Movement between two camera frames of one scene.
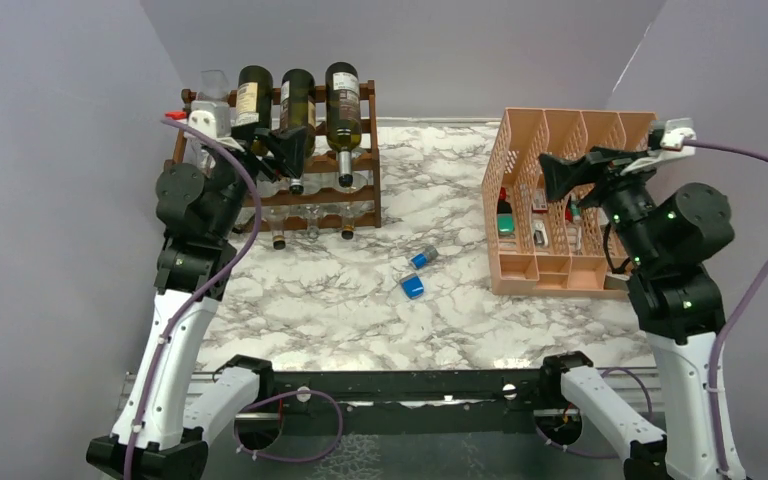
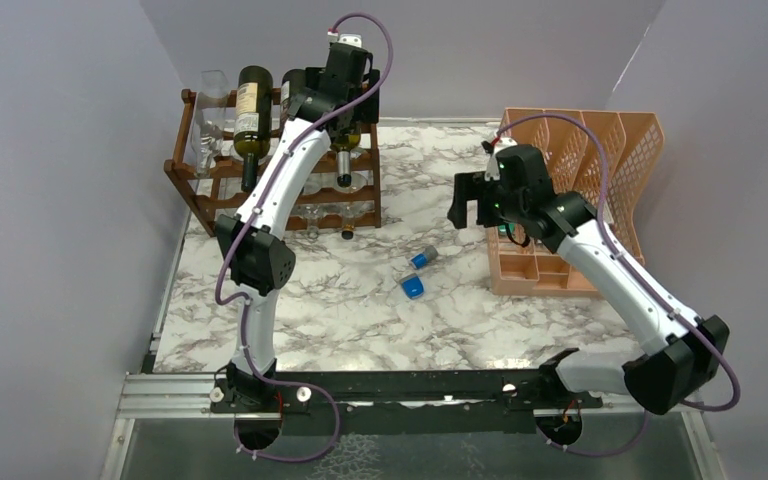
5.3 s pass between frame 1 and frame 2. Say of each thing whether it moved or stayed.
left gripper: moved
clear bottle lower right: stayed
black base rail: stayed
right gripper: moved
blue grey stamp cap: stayed
